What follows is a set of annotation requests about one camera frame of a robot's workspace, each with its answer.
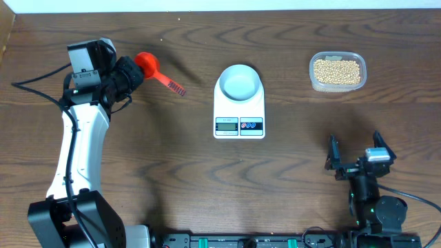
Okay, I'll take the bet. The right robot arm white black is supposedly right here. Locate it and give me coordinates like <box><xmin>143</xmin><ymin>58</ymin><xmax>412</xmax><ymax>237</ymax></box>
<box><xmin>325</xmin><ymin>132</ymin><xmax>408</xmax><ymax>247</ymax></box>

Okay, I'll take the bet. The clear plastic soybean container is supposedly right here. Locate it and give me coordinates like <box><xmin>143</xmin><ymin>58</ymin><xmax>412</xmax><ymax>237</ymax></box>
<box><xmin>309</xmin><ymin>52</ymin><xmax>367</xmax><ymax>92</ymax></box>

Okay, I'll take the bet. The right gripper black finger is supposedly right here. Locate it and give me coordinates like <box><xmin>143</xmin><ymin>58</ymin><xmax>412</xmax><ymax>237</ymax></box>
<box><xmin>325</xmin><ymin>134</ymin><xmax>341</xmax><ymax>170</ymax></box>
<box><xmin>373</xmin><ymin>130</ymin><xmax>396</xmax><ymax>159</ymax></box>

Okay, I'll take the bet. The orange measuring scoop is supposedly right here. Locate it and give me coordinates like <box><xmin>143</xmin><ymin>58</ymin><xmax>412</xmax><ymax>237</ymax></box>
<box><xmin>134</xmin><ymin>52</ymin><xmax>186</xmax><ymax>96</ymax></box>

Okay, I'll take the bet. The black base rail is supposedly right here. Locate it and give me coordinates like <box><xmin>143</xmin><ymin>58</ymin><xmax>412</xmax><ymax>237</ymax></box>
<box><xmin>147</xmin><ymin>233</ymin><xmax>423</xmax><ymax>248</ymax></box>

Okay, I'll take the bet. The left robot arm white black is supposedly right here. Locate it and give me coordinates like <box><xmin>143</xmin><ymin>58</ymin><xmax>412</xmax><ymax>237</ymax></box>
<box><xmin>28</xmin><ymin>38</ymin><xmax>151</xmax><ymax>247</ymax></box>

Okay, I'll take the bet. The grey bowl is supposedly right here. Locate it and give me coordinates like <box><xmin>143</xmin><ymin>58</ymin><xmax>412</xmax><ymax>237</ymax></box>
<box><xmin>218</xmin><ymin>64</ymin><xmax>263</xmax><ymax>101</ymax></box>

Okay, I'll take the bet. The white digital kitchen scale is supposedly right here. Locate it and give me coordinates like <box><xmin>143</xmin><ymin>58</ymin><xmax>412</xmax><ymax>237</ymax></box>
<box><xmin>213</xmin><ymin>79</ymin><xmax>266</xmax><ymax>139</ymax></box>

